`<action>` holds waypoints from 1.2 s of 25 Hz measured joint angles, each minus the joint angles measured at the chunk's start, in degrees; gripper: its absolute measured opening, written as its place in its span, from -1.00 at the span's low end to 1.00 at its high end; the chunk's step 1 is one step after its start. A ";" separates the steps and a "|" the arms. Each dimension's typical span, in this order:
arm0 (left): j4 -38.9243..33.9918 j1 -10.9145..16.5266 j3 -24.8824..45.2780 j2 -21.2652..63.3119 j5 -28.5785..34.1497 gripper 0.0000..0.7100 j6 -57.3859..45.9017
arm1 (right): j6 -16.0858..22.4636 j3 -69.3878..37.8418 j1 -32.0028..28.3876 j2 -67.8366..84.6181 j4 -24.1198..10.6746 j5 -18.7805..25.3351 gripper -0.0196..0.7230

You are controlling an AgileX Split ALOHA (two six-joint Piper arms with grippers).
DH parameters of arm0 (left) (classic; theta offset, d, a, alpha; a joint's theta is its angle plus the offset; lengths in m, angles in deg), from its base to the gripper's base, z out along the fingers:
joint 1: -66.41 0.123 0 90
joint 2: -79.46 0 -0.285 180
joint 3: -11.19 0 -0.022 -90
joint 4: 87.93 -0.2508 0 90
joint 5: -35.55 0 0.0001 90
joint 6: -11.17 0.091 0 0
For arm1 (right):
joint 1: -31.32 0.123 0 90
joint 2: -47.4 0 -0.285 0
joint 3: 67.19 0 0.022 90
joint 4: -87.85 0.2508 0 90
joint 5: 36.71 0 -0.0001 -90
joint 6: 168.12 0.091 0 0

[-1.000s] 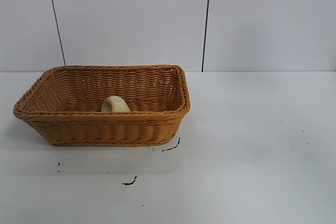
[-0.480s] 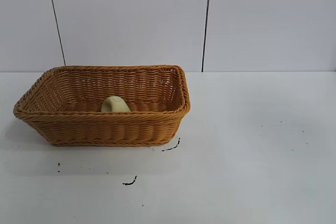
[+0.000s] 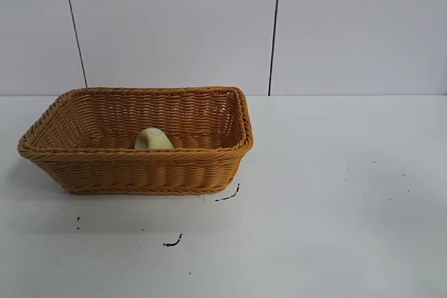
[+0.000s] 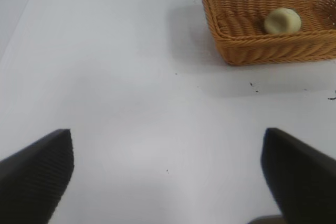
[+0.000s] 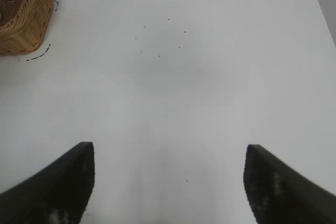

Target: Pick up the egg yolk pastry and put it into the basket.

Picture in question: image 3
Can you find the pale yellow round fruit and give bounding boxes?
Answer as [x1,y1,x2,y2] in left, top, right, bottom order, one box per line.
[133,127,175,151]

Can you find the brown woven wicker basket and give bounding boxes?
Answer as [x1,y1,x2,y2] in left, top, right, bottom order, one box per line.
[17,85,256,196]

